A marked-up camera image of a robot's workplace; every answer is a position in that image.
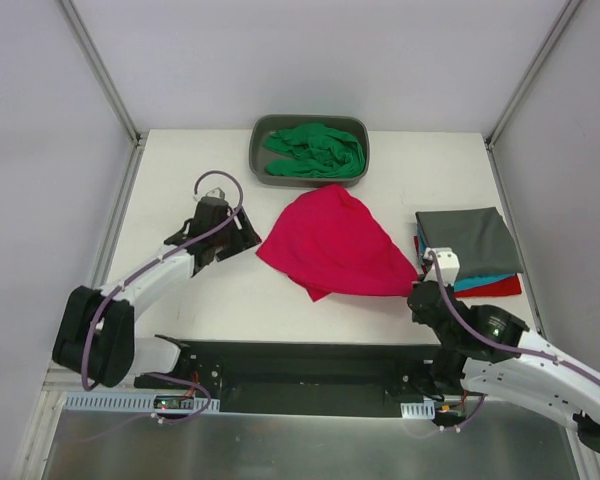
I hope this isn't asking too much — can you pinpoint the folded teal t shirt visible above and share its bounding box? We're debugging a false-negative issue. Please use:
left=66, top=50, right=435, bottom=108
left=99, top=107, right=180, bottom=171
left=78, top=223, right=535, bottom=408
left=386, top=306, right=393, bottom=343
left=414, top=230, right=516, bottom=292

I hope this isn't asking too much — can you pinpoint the folded red t shirt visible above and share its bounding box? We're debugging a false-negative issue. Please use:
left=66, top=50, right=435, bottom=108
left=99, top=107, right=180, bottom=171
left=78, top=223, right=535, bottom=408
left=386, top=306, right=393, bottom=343
left=421, top=234, right=523, bottom=298

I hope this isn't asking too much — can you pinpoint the magenta t shirt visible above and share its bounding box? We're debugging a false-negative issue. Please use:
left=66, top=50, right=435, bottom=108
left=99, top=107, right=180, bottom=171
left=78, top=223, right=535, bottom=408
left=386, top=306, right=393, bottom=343
left=256, top=185, right=418, bottom=302

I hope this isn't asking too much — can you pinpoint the right perforated cable duct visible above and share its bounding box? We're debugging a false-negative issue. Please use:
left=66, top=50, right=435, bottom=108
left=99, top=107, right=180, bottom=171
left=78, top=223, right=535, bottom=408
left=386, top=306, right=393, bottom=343
left=400, top=399, right=436, bottom=420

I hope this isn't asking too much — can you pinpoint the left aluminium frame post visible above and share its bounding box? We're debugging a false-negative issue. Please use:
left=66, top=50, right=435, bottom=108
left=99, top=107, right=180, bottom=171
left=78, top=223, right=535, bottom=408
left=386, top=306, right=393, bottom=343
left=55, top=0, right=143, bottom=146

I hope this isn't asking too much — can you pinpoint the grey plastic bin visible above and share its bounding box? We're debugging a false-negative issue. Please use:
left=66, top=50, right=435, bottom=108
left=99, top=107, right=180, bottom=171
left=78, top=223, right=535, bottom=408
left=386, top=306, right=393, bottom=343
left=248, top=114, right=370, bottom=188

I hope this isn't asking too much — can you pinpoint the left perforated cable duct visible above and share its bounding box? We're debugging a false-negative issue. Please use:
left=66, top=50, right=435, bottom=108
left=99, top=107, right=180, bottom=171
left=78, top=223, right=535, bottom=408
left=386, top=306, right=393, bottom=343
left=64, top=393, right=220, bottom=415

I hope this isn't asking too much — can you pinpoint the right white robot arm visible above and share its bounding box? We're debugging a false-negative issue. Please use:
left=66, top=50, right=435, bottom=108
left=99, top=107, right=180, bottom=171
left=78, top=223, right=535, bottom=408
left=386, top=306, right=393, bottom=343
left=407, top=281, right=600, bottom=454

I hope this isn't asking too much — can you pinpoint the aluminium frame post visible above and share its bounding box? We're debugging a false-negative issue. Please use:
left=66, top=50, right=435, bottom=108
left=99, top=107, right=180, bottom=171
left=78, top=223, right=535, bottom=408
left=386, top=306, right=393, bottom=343
left=484, top=0, right=585, bottom=151
left=55, top=0, right=143, bottom=146

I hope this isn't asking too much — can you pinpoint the left aluminium rail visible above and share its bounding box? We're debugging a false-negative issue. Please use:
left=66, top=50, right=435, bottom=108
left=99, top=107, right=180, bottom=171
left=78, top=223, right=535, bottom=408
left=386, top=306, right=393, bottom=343
left=42, top=352, right=146, bottom=392

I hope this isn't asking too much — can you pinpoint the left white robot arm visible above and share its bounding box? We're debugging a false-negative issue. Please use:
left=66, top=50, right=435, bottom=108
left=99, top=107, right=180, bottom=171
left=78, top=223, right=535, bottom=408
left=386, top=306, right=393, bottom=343
left=52, top=195, right=261, bottom=390

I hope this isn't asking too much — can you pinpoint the folded grey t shirt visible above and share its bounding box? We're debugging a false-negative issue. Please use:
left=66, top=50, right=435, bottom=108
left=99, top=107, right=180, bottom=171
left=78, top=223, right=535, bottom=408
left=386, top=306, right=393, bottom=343
left=415, top=207, right=523, bottom=280

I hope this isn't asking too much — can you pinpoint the perforated cable duct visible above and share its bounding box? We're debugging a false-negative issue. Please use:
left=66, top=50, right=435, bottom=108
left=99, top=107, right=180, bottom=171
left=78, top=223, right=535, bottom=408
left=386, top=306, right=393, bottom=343
left=400, top=399, right=436, bottom=420
left=64, top=393, right=220, bottom=415

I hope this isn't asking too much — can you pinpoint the green t shirt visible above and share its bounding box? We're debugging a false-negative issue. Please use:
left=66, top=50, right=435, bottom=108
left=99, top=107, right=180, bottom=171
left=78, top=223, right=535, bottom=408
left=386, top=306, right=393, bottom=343
left=263, top=123, right=367, bottom=179

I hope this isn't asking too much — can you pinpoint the right aluminium frame post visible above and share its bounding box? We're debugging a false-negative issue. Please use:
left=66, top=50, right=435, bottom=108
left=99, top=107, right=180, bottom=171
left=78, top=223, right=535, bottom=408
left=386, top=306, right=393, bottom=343
left=484, top=0, right=585, bottom=151

